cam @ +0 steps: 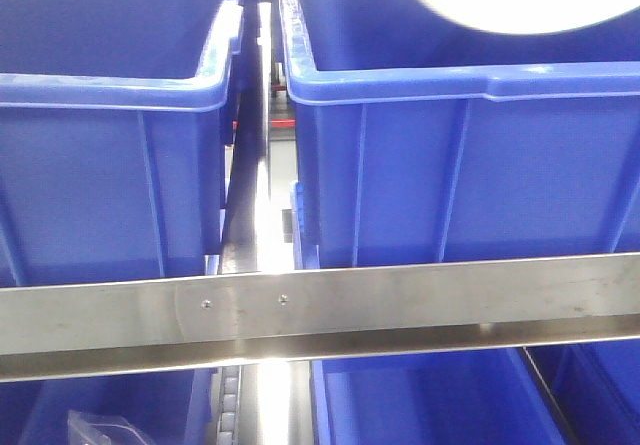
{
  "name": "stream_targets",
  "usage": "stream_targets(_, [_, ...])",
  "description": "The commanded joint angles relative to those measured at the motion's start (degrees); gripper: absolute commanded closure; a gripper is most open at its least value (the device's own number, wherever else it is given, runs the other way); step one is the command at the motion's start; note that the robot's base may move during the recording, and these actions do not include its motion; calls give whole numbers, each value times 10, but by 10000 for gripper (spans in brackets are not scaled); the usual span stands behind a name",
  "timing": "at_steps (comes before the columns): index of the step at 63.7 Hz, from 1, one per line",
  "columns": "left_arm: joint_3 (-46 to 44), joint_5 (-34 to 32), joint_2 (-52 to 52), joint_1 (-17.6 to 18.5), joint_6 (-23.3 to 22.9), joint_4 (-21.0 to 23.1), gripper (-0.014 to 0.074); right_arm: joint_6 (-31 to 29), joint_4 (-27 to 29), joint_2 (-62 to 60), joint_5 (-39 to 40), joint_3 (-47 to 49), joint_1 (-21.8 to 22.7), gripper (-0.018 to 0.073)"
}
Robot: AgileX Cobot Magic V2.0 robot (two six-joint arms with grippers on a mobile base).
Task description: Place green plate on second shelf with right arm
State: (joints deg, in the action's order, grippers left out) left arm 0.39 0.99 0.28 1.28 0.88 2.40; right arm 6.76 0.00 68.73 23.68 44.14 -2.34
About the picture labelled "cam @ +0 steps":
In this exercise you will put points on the blue bin upper right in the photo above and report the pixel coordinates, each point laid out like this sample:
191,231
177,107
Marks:
420,141

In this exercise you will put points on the stainless steel shelf rack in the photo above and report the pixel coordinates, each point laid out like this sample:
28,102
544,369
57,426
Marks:
252,314

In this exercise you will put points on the blue bin lower right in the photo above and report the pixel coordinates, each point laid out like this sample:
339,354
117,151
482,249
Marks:
596,386

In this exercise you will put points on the blue bin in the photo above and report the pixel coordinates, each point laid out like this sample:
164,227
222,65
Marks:
464,397
167,407
420,141
113,116
596,386

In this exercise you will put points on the clear plastic bag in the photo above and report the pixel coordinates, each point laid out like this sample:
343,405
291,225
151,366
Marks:
91,429

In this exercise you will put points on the blue bin lower middle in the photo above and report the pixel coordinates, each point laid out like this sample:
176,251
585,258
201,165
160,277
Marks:
464,397

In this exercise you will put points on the blue bin upper left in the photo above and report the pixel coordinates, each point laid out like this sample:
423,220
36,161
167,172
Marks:
113,116

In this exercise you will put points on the blue bin lower left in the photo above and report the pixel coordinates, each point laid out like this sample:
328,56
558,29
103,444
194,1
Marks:
167,407

